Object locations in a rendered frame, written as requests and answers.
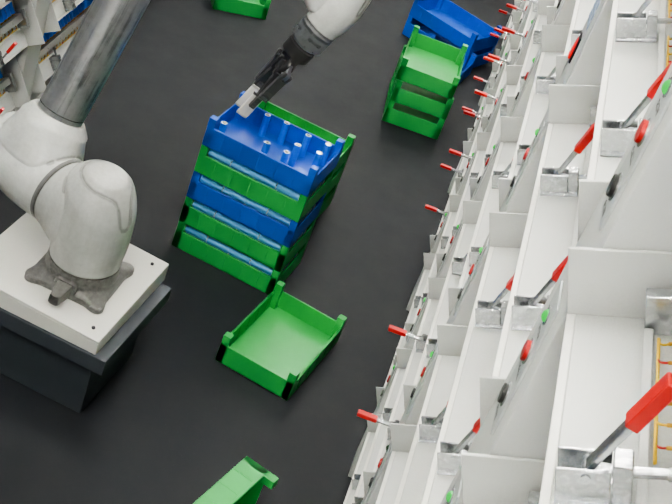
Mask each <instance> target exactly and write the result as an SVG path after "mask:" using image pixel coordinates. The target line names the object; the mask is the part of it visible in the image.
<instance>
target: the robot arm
mask: <svg viewBox="0 0 672 504"><path fill-rule="evenodd" d="M303 1H304V2H305V4H306V6H307V9H308V10H309V12H308V13H307V14H306V15H305V16H304V17H303V18H302V19H301V21H300V22H299V23H298V24H297V25H296V26H295V27H294V28H293V29H292V32H293V34H291V35H290V37H289V38H288V39H287V40H286V41H285V42H284V43H283V48H284V50H282V49H281V48H279V49H278V50H277V51H276V53H275V54H274V56H273V57H272V58H271V59H270V60H269V61H268V62H267V63H266V65H265V66H264V67H263V68H262V69H261V70H260V71H259V72H258V74H257V75H256V76H255V79H256V80H255V81H254V84H253V85H252V86H251V87H250V88H249V89H248V90H247V91H246V92H245V93H244V94H243V95H242V96H241V97H240V98H239V99H238V100H237V101H236V103H235V104H236V105H237V106H239V107H240V108H239V109H238V110H237V111H236V112H237V113H238V114H239V115H241V116H242V117H244V118H247V117H248V116H249V115H250V114H251V113H252V112H253V111H254V110H255V109H256V108H257V106H258V105H259V104H260V103H261V102H262V101H264V102H265V103H267V102H268V101H269V100H270V99H271V98H272V97H273V96H274V95H275V94H276V93H277V92H278V91H279V90H280V89H282V88H283V87H284V86H285V85H286V84H287V83H288V82H290V81H291V80H292V79H293V77H292V76H290V75H291V73H292V72H293V71H294V69H295V68H296V66H297V65H303V66H304V65H306V64H307V63H308V62H309V61H310V60H311V59H312V58H313V57H314V55H317V56H318V55H320V54H321V53H322V52H323V51H324V50H325V49H326V48H327V47H328V46H329V45H330V44H331V43H332V42H333V41H334V40H335V39H336V38H337V37H338V36H340V35H342V34H344V33H345V32H346V31H347V30H349V29H350V28H351V27H352V26H353V25H354V24H355V23H356V21H357V20H358V19H359V18H360V17H361V15H362V14H363V13H364V11H365V10H366V9H367V7H368V6H369V4H370V2H371V0H303ZM149 2H150V0H93V1H92V3H91V5H90V7H89V9H88V11H87V12H86V14H85V16H84V18H83V20H82V22H81V24H80V26H79V27H78V29H77V31H76V33H75V35H74V37H73V39H72V41H71V42H70V44H69V46H68V48H67V50H66V52H65V54H64V55H63V57H62V59H61V61H60V63H59V65H58V67H57V69H56V70H55V72H54V74H53V76H52V78H51V80H50V82H49V84H48V85H47V87H46V89H45V91H44V93H43V95H42V97H41V99H35V100H32V101H29V102H27V103H25V104H23V105H22V106H21V108H20V109H19V110H18V111H13V112H8V113H5V114H2V115H0V190H1V191H2V192H3V193H4V194H5V195H6V196H7V197H8V198H9V199H10V200H12V201H13V202H14V203H15V204H16V205H17V206H19V207H20V208H21V209H23V210H24V211H25V212H27V213H28V214H30V215H31V216H33V217H34V218H35V219H37V221H38V222H39V224H40V226H41V227H42V229H43V231H44V232H45V234H46V236H47V237H48V239H49V240H50V241H51V242H50V246H49V249H48V251H47V253H46V254H45V255H44V256H43V257H42V258H41V259H40V260H39V261H38V262H37V263H36V264H35V265H34V266H32V267H30V268H28V269H27V270H26V271H25V275H24V278H25V280H26V281H27V282H30V283H33V284H37V285H40V286H43V287H45V288H47V289H49V290H51V293H50V295H49V298H48V302H49V303H50V304H52V305H54V306H58V305H59V304H61V303H62V302H63V301H65V300H66V299H69V300H71V301H73V302H75V303H77V304H79V305H81V306H83V307H85V308H86V309H87V310H88V311H90V312H91V313H93V314H101V313H103V311H104V308H105V304H106V303H107V302H108V300H109V299H110V298H111V297H112V295H113V294H114V293H115V292H116V290H117V289H118V288H119V287H120V285H121V284H122V283H123V282H124V281H125V280H126V279H127V278H129V277H131V276H132V275H133V273H134V266H133V265H132V264H130V263H127V262H124V261H123V259H124V257H125V254H126V252H127V249H128V247H129V243H130V240H131V237H132V233H133V230H134V225H135V221H136V215H137V196H136V190H135V186H134V184H133V181H132V179H131V177H130V176H129V175H128V174H127V173H126V172H125V171H124V170H123V169H122V168H120V167H119V166H117V165H115V164H113V163H111V162H108V161H104V160H97V159H95V160H87V161H83V160H84V154H85V147H86V142H87V140H88V137H87V132H86V128H85V124H84V121H85V119H86V117H87V115H88V114H89V112H90V110H91V108H92V106H93V104H94V103H95V101H96V99H97V97H98V95H99V93H100V92H101V90H102V88H103V86H104V84H105V83H106V81H107V79H108V77H109V75H110V73H111V72H112V70H113V68H114V66H115V64H116V62H117V61H118V59H119V57H120V55H121V53H122V52H123V50H124V48H125V46H126V44H127V42H128V41H129V39H130V37H131V35H132V33H133V31H134V30H135V28H136V26H137V24H138V22H139V21H140V19H141V17H142V15H143V13H144V11H145V10H146V8H147V6H148V4H149Z"/></svg>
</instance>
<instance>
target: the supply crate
mask: <svg viewBox="0 0 672 504"><path fill-rule="evenodd" d="M239 108H240V107H239V106H237V105H236V104H234V105H233V106H231V107H230V108H229V109H228V110H226V111H225V112H224V113H223V114H222V115H220V116H219V117H217V116H215V115H212V116H211V117H210V119H209V122H208V125H207V128H206V132H205V135H204V138H203V142H202V144H203V145H204V146H206V147H208V148H210V149H212V150H214V151H216V152H218V153H220V154H222V155H224V156H226V157H228V158H230V159H232V160H234V161H236V162H238V163H240V164H242V165H244V166H246V167H248V168H250V169H252V170H254V171H256V172H258V173H260V174H262V175H264V176H266V177H268V178H270V179H272V180H274V181H276V182H278V183H280V184H282V185H284V186H286V187H288V188H290V189H292V190H294V191H296V192H298V193H300V194H302V195H304V196H306V197H308V196H309V195H310V194H311V193H312V192H313V191H314V190H315V189H316V188H317V187H318V186H319V184H320V183H321V182H322V181H323V180H324V179H325V178H326V177H327V176H328V175H329V174H330V173H331V172H332V171H333V169H334V168H335V167H336V166H337V163H338V161H339V158H340V156H341V153H342V150H343V147H344V145H345V142H346V141H345V140H343V139H341V138H338V140H337V141H336V143H335V145H334V144H332V143H331V144H332V147H331V150H330V152H329V155H328V158H327V160H326V163H325V166H319V167H317V166H315V165H312V162H313V159H314V157H315V154H316V151H321V152H322V150H323V148H324V145H325V143H326V142H328V141H326V140H324V139H322V138H320V137H318V136H316V135H314V134H312V133H310V132H308V131H306V130H304V129H302V128H300V127H298V126H296V125H294V124H292V123H290V126H289V129H288V132H287V135H286V138H285V141H284V144H283V145H279V144H277V140H278V137H279V134H280V131H281V128H282V125H283V122H284V121H286V120H284V119H282V118H280V117H278V116H275V115H273V114H271V113H269V112H267V111H265V110H263V109H261V108H259V107H257V108H256V109H255V110H254V111H253V112H252V113H251V114H250V115H249V116H248V117H247V118H244V117H242V116H241V115H239V114H238V113H237V112H236V111H237V110H238V109H239ZM265 113H269V114H270V115H271V118H270V121H269V125H268V128H267V131H266V134H265V136H264V137H260V136H258V132H259V129H260V126H261V123H262V120H263V117H264V114H265ZM221 121H226V122H227V123H228V125H227V129H226V132H225V134H224V133H222V132H220V131H218V129H219V126H220V123H221ZM306 133H309V134H311V135H312V138H311V140H310V143H309V146H308V149H307V152H306V154H305V157H300V156H298V157H297V160H296V163H295V166H294V167H291V166H289V165H288V161H289V158H290V155H291V152H292V150H293V147H294V144H295V143H299V144H302V142H303V139H304V136H305V134H306ZM265 140H267V141H270V142H271V145H270V148H269V151H268V154H265V153H263V152H261V148H262V145H263V142H264V141H265ZM283 150H288V151H290V155H289V158H288V161H287V164H285V163H283V162H281V161H280V159H281V156H282V153H283ZM311 165H312V166H311Z"/></svg>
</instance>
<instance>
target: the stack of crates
mask: <svg viewBox="0 0 672 504"><path fill-rule="evenodd" d="M257 107H259V108H261V109H263V110H265V111H267V112H269V113H271V114H273V115H275V116H278V117H280V118H282V119H284V120H286V121H288V122H290V123H292V124H294V125H296V126H298V127H300V128H302V129H304V130H306V131H308V132H310V133H312V134H314V135H316V136H318V137H320V138H322V139H324V140H326V141H328V142H330V143H332V144H334V145H335V143H336V141H337V140H338V138H341V139H343V140H345V141H346V142H345V145H344V147H343V150H342V153H341V156H340V158H339V161H338V163H337V166H336V169H335V171H334V174H333V177H332V179H331V182H330V185H329V187H328V190H327V193H326V195H325V198H324V201H323V203H322V206H321V209H320V211H319V214H318V217H319V216H320V215H321V214H322V213H323V211H324V210H325V209H326V208H327V207H328V206H329V205H330V204H331V201H332V199H333V196H334V193H335V191H336V188H337V185H338V183H339V180H340V178H341V175H342V172H343V170H344V167H345V164H346V162H347V159H348V157H349V154H350V151H351V149H352V146H353V143H354V141H355V138H356V136H355V135H353V134H349V135H348V137H347V139H344V138H342V137H340V136H338V135H336V134H334V133H332V132H330V131H328V130H325V129H323V128H321V127H319V126H317V125H315V124H313V123H311V122H309V121H307V120H305V119H303V118H301V117H299V116H297V115H295V114H293V113H291V112H289V111H287V110H285V109H283V108H281V107H279V106H277V105H275V104H273V103H271V102H269V101H268V102H267V103H265V102H264V101H262V102H261V103H260V104H259V105H258V106H257ZM318 217H317V218H318Z"/></svg>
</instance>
